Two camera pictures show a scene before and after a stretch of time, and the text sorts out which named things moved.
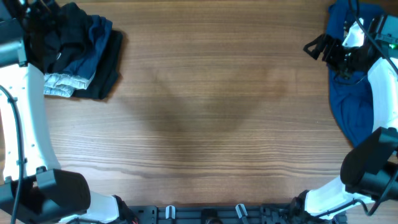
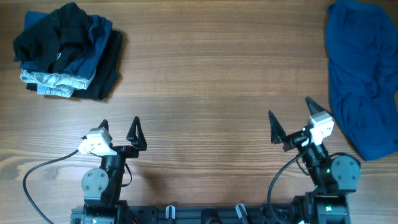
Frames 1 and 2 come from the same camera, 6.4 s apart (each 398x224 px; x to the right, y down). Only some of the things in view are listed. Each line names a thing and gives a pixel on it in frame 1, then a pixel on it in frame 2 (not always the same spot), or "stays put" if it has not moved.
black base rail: (211, 214) stays put
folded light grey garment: (64, 85) stays put
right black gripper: (334, 44) -> (278, 134)
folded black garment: (106, 76) stays put
